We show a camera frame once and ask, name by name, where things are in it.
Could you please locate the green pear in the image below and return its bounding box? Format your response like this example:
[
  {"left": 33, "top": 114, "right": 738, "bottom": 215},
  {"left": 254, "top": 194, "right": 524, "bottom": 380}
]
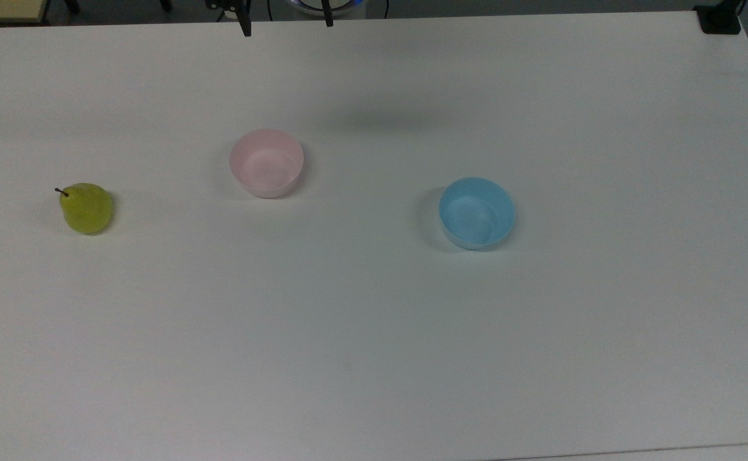
[{"left": 54, "top": 182, "right": 114, "bottom": 236}]

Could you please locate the pink plastic bowl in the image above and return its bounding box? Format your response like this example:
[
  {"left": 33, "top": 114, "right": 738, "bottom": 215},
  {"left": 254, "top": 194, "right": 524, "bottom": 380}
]
[{"left": 229, "top": 128, "right": 305, "bottom": 199}]

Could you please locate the blue plastic bowl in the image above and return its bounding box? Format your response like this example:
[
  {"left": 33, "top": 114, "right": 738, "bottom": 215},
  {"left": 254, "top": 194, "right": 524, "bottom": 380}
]
[{"left": 438, "top": 177, "right": 517, "bottom": 251}]

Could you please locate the light wooden table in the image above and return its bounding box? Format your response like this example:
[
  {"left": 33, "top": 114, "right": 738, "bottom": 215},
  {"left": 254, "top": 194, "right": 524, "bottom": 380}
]
[{"left": 0, "top": 0, "right": 51, "bottom": 25}]

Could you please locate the black table clamp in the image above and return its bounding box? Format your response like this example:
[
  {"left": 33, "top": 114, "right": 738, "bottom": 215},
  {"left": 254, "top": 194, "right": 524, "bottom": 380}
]
[{"left": 693, "top": 0, "right": 747, "bottom": 35}]

